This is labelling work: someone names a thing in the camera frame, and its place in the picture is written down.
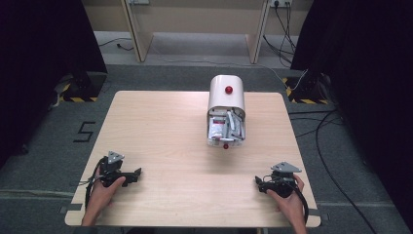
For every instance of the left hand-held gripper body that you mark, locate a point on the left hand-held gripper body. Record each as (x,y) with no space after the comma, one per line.
(110,169)

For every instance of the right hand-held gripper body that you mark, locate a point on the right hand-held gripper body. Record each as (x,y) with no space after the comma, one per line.
(281,183)

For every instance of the person's right hand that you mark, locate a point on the person's right hand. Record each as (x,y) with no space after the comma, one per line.
(290,204)

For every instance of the person's left hand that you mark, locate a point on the person's left hand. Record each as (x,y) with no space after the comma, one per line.
(101,195)

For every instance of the black tape strip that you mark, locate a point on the black tape strip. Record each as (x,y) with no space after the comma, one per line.
(69,208)
(319,215)

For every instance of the pile of white packets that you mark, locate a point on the pile of white packets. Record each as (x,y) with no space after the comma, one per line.
(224,128)

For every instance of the black stand base hazard tape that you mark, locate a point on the black stand base hazard tape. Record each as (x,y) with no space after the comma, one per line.
(307,92)
(85,87)

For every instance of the white cylindrical container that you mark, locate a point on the white cylindrical container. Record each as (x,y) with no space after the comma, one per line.
(226,97)

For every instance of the black curtain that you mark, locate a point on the black curtain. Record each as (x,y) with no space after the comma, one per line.
(370,81)
(39,65)

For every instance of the white wall socket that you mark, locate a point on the white wall socket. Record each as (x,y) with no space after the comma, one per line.
(281,2)

